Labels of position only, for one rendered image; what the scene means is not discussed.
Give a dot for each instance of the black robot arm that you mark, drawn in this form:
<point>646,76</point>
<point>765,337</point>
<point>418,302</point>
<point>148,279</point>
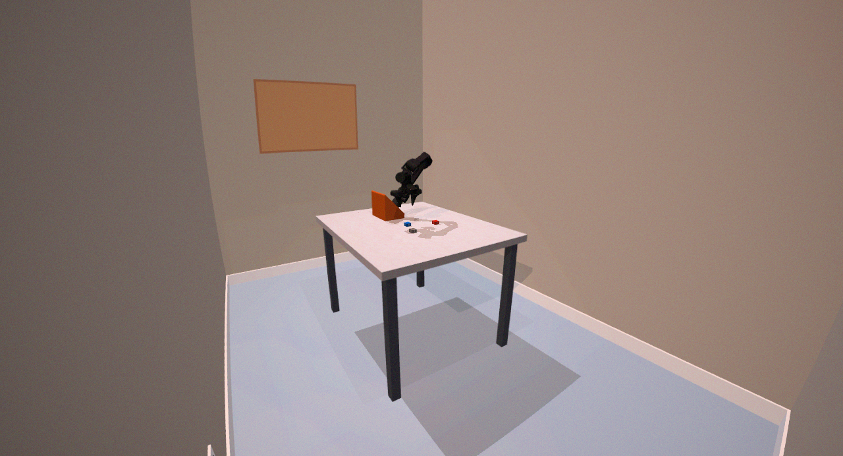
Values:
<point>411,171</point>

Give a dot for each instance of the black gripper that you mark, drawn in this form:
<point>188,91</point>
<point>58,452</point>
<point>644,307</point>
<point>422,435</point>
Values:
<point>397,193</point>

